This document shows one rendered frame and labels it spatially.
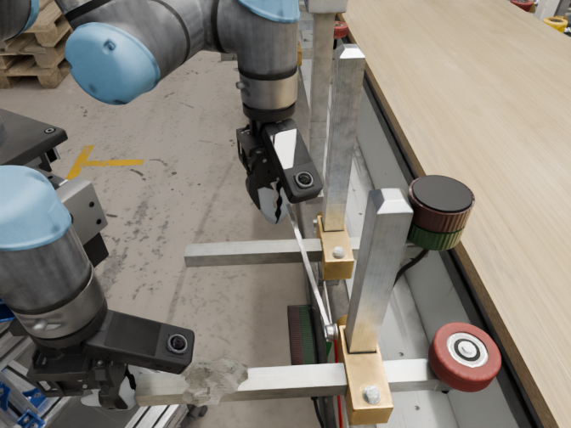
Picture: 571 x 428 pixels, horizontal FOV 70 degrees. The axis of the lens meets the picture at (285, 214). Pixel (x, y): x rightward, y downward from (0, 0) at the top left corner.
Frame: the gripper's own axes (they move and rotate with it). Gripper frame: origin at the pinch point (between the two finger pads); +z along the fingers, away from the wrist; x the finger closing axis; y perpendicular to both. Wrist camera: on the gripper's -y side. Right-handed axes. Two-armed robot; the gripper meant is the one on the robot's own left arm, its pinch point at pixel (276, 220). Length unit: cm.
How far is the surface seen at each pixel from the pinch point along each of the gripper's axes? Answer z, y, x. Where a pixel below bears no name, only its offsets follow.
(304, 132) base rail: 22, 56, -32
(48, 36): 55, 297, 54
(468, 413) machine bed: 24.4, -31.5, -20.8
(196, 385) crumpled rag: 5.0, -19.2, 18.8
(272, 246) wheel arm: 7.4, 1.4, 0.4
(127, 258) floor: 92, 96, 35
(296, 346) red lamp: 21.5, -10.7, 0.9
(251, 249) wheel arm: 7.4, 2.3, 3.9
